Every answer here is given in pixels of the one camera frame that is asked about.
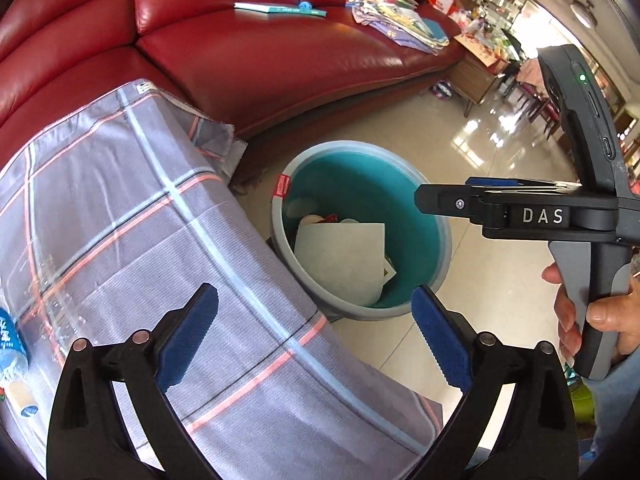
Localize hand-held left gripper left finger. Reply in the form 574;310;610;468
46;282;223;480

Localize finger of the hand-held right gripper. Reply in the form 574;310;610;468
414;183;502;239
465;177;581;194

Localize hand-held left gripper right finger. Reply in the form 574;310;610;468
410;284;581;480

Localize teal plastic bucket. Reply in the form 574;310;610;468
270;141;453;322

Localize white paper napkin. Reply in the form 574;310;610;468
294;222;387;307

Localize blue label plastic bottle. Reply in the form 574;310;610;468
0;307;40;417

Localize person's right hand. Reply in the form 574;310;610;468
541;260;640;367

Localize wooden side table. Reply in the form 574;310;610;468
447;35;508;117

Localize plaid grey blue tablecloth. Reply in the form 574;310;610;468
0;78;446;480

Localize person's grey blue pants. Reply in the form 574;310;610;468
582;375;640;461

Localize pile of colourful papers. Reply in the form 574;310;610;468
347;0;451;56

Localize thin teal book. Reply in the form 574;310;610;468
234;1;328;17

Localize red leather sofa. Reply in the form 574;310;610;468
0;0;466;173

